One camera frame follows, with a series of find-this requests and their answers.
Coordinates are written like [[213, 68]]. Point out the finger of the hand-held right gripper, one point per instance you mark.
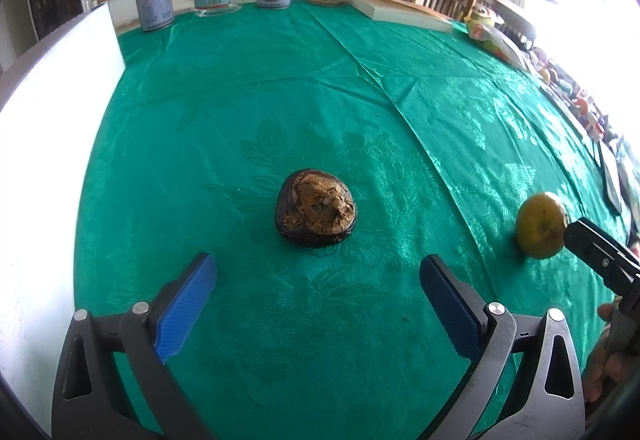
[[595, 245]]

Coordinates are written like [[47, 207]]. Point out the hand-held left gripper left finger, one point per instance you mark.
[[187, 307]]

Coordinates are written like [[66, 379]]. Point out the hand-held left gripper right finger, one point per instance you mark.
[[452, 307]]

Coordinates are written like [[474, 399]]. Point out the yellow-green orange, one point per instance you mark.
[[540, 227]]

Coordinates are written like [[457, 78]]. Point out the brown shiitake mushroom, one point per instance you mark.
[[315, 210]]

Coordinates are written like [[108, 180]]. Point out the white cardboard box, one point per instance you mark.
[[45, 145]]

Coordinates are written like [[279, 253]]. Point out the person's right hand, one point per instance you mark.
[[600, 372]]

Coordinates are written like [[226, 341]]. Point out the black phone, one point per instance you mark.
[[611, 180]]

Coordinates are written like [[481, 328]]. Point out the pale green cloth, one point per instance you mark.
[[631, 180]]

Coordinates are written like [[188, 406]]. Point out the pile of small toys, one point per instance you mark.
[[575, 105]]

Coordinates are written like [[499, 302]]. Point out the white plastic bag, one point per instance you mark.
[[500, 45]]

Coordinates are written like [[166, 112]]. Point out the yellow-green plastic toy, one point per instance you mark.
[[481, 15]]

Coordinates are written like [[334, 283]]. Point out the white flat box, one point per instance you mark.
[[400, 10]]

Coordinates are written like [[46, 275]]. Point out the brown woven coaster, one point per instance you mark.
[[320, 1]]

